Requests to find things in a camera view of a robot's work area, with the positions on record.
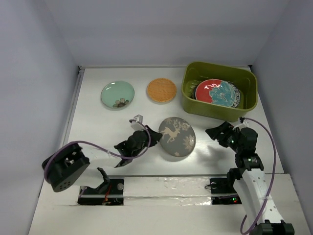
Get left aluminium table rail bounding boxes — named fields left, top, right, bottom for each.
left=57, top=67, right=86, bottom=150

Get dark teal blossom plate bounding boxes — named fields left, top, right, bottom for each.
left=192, top=85, right=197, bottom=99

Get grey deer plate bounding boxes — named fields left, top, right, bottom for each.
left=158, top=117, right=196, bottom=162

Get mint green flower plate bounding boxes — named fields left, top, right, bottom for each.
left=100, top=81, right=135, bottom=109

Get green plastic bin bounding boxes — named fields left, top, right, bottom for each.
left=181, top=61, right=258, bottom=122

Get red and teal plate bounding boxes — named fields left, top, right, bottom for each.
left=196, top=79, right=235, bottom=108

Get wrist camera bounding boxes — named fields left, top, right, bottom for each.
left=129, top=115, right=144, bottom=131
left=233, top=117, right=249, bottom=130

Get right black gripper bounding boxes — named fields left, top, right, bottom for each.
left=204, top=120, right=242, bottom=153

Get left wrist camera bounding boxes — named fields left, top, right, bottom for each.
left=129, top=115, right=144, bottom=131

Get foil covered base panel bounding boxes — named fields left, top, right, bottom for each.
left=123, top=177, right=212, bottom=206

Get orange woven pattern plate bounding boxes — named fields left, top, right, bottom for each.
left=147, top=78, right=177, bottom=102

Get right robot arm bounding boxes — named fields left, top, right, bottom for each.
left=206, top=121, right=295, bottom=235

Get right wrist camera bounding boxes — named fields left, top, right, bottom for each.
left=233, top=117, right=249, bottom=130

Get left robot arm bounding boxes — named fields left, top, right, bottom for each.
left=42, top=122, right=162, bottom=192

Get blue floral rim plate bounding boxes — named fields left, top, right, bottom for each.
left=230, top=83, right=241, bottom=108

